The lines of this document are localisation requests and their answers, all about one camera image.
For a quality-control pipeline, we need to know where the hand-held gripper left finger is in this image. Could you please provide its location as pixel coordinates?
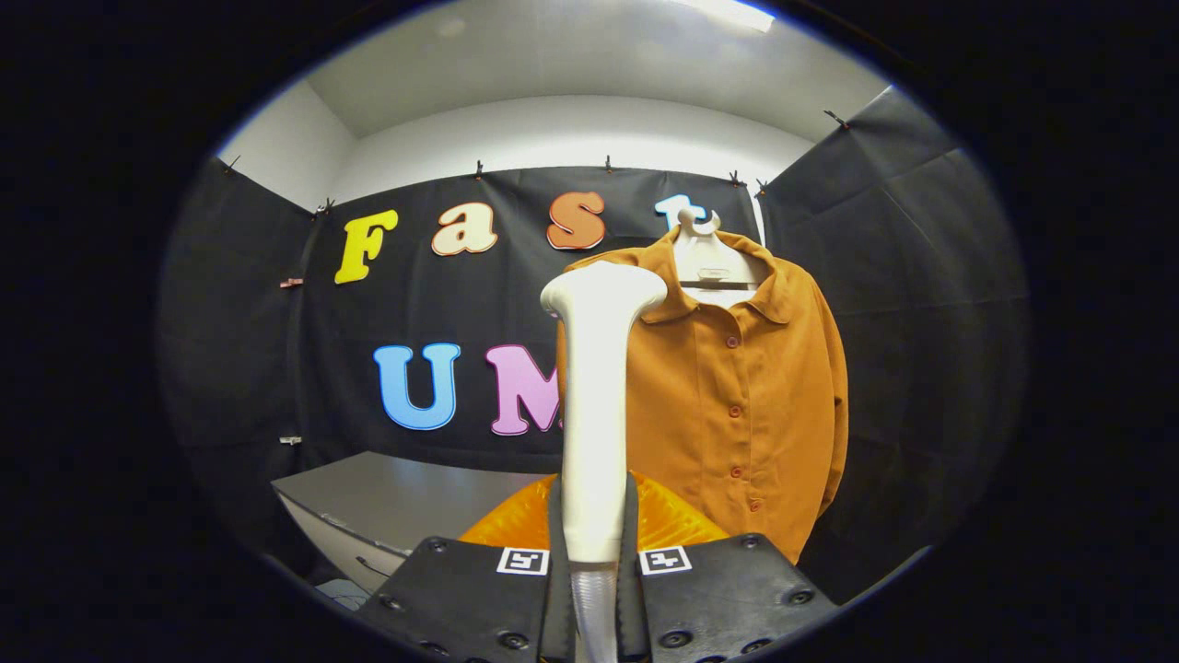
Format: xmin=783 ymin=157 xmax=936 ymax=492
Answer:
xmin=355 ymin=472 xmax=579 ymax=663

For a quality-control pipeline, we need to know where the orange button-up shirt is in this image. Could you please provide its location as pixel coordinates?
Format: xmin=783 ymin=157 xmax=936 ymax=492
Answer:
xmin=555 ymin=227 xmax=849 ymax=564

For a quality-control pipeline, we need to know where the grey drawer cabinet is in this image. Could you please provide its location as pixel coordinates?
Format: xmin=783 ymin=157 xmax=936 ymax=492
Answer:
xmin=272 ymin=451 xmax=554 ymax=595

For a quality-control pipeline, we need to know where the long ceiling light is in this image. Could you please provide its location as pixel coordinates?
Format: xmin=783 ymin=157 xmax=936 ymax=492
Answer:
xmin=672 ymin=0 xmax=776 ymax=33

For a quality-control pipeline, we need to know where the white mannequin torso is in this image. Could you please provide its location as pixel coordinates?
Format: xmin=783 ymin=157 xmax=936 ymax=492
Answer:
xmin=672 ymin=207 xmax=771 ymax=309

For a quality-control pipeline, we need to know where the white garment steamer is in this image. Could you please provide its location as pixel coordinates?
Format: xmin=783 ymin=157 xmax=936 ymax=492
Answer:
xmin=540 ymin=261 xmax=668 ymax=663

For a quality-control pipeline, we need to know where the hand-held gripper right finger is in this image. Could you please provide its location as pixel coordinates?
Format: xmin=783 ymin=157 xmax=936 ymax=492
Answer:
xmin=613 ymin=472 xmax=839 ymax=663

